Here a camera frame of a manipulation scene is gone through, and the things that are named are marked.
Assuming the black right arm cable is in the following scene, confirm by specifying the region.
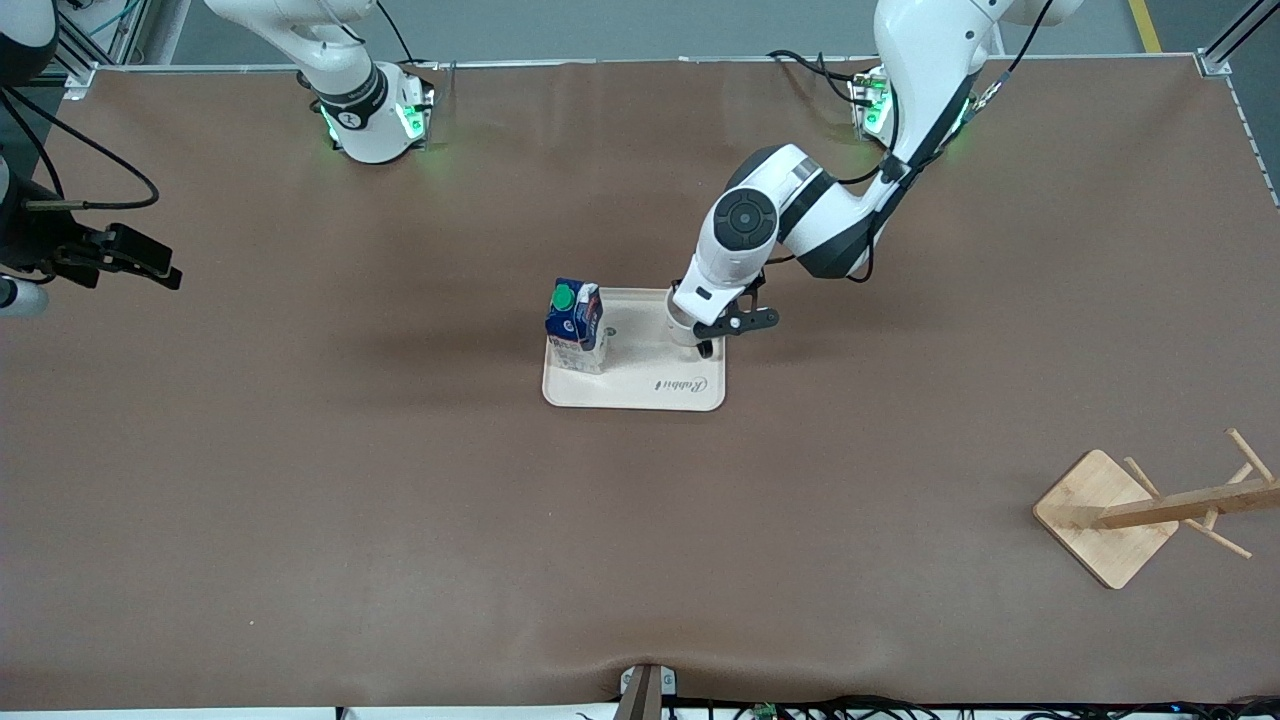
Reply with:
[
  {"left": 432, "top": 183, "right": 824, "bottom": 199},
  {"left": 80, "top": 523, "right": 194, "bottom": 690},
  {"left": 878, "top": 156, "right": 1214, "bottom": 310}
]
[{"left": 0, "top": 88, "right": 161, "bottom": 211}]

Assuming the blue white milk carton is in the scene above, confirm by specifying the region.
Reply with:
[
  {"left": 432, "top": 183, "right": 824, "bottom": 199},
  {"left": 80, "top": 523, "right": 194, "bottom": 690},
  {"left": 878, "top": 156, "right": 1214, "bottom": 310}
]
[{"left": 545, "top": 278, "right": 607, "bottom": 375}]

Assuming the wooden mug tree rack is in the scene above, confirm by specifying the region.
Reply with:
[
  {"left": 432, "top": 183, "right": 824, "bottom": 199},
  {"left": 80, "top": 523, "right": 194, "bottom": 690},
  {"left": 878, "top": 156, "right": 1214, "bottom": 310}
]
[{"left": 1032, "top": 428, "right": 1280, "bottom": 591}]

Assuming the black left base cable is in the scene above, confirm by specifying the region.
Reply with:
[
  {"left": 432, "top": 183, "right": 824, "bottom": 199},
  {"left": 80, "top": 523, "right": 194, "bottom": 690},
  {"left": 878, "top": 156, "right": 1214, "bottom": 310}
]
[{"left": 768, "top": 48, "right": 866, "bottom": 86}]

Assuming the cream plastic tray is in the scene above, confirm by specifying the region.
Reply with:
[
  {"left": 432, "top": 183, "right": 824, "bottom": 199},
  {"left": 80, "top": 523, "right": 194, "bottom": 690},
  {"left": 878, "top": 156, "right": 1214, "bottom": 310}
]
[{"left": 542, "top": 288, "right": 727, "bottom": 412}]

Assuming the brown table cover mat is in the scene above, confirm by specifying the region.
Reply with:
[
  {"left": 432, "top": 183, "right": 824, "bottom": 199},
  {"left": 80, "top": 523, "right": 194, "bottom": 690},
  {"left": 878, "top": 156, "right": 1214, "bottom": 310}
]
[{"left": 0, "top": 55, "right": 1280, "bottom": 711}]

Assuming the white cup black handle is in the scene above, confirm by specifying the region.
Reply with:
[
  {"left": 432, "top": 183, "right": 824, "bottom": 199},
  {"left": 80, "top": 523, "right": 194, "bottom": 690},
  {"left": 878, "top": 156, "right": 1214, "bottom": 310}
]
[{"left": 665, "top": 290, "right": 723, "bottom": 361}]

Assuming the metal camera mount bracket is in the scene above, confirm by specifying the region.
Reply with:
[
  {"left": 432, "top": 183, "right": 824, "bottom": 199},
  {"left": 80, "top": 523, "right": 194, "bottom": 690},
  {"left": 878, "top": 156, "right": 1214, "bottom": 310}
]
[{"left": 618, "top": 663, "right": 678, "bottom": 720}]

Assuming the black base cable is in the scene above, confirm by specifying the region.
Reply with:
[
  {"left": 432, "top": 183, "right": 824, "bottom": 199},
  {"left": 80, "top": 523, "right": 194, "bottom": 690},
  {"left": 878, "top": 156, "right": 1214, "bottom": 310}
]
[
  {"left": 768, "top": 48, "right": 866, "bottom": 86},
  {"left": 375, "top": 0, "right": 441, "bottom": 71}
]

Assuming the black right base cable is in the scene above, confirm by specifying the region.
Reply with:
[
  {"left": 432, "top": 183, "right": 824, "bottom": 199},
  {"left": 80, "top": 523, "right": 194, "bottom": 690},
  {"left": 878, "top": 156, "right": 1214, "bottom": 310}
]
[{"left": 375, "top": 0, "right": 441, "bottom": 71}]

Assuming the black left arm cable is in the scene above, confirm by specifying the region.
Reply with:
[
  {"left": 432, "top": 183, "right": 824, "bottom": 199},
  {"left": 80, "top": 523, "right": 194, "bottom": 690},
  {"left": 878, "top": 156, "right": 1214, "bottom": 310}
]
[{"left": 850, "top": 0, "right": 1057, "bottom": 286}]

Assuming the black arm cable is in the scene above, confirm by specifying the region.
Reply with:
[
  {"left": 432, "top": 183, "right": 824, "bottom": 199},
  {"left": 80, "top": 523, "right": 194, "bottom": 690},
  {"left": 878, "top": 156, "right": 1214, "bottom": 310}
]
[
  {"left": 850, "top": 0, "right": 1057, "bottom": 286},
  {"left": 0, "top": 88, "right": 161, "bottom": 211}
]

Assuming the aluminium frame post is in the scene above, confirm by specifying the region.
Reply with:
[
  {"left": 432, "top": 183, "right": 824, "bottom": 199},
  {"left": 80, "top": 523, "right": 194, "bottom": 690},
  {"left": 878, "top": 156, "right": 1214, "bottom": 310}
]
[
  {"left": 1195, "top": 0, "right": 1280, "bottom": 206},
  {"left": 55, "top": 0, "right": 151, "bottom": 101}
]

